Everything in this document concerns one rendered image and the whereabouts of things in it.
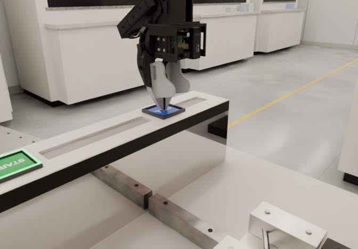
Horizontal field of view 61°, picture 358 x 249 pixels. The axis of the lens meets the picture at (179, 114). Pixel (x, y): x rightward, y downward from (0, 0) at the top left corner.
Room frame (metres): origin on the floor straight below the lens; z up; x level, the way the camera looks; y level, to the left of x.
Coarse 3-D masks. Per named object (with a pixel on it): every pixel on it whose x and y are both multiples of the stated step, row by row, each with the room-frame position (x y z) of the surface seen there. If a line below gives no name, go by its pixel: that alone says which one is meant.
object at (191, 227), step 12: (156, 204) 0.39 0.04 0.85; (168, 204) 0.39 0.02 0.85; (156, 216) 0.39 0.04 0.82; (168, 216) 0.38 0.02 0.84; (180, 216) 0.36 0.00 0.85; (192, 216) 0.36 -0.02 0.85; (180, 228) 0.36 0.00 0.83; (192, 228) 0.34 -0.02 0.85; (204, 228) 0.34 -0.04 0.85; (216, 228) 0.34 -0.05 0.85; (192, 240) 0.34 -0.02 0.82; (204, 240) 0.33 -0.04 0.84; (216, 240) 0.32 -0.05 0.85
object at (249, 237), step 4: (248, 232) 0.30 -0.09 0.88; (244, 236) 0.29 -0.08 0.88; (248, 236) 0.29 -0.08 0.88; (252, 236) 0.29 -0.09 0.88; (256, 236) 0.29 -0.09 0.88; (240, 240) 0.28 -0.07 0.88; (244, 240) 0.28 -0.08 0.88; (248, 240) 0.28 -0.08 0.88; (252, 240) 0.28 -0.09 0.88; (256, 240) 0.28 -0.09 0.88; (260, 240) 0.28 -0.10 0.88; (248, 244) 0.28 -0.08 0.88; (252, 244) 0.28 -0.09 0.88; (256, 244) 0.28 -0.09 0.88; (260, 244) 0.28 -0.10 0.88; (256, 248) 0.27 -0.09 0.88; (260, 248) 0.27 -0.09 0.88; (272, 248) 0.27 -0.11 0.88; (276, 248) 0.27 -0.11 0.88
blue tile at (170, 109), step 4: (152, 108) 0.52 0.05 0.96; (156, 108) 0.52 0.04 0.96; (168, 108) 0.52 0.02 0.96; (172, 108) 0.52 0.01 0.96; (176, 108) 0.52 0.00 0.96; (156, 112) 0.50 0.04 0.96; (160, 112) 0.50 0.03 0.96; (164, 112) 0.50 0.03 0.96; (168, 112) 0.50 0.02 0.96; (172, 112) 0.50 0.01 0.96
